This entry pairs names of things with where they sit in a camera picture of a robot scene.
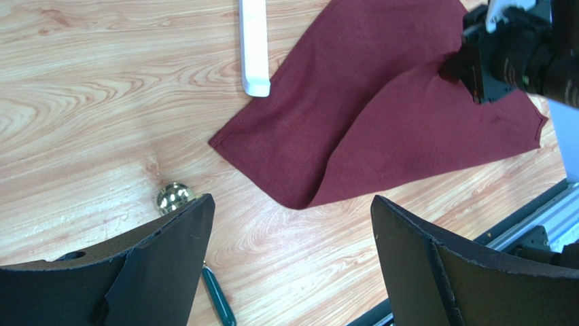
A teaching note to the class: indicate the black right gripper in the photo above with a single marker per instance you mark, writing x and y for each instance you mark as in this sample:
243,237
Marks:
531,46

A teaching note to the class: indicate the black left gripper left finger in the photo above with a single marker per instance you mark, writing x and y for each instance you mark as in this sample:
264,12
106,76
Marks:
147,276

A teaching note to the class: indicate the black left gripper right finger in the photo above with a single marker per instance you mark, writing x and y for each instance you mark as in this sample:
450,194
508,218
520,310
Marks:
436,277

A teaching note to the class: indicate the dark red cloth napkin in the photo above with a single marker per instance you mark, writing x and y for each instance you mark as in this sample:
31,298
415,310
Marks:
358,107

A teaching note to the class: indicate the metal pole white base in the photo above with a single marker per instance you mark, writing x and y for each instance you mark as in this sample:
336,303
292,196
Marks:
254,48

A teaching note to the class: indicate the aluminium frame rail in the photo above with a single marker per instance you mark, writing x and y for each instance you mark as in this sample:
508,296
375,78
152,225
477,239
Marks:
546,224

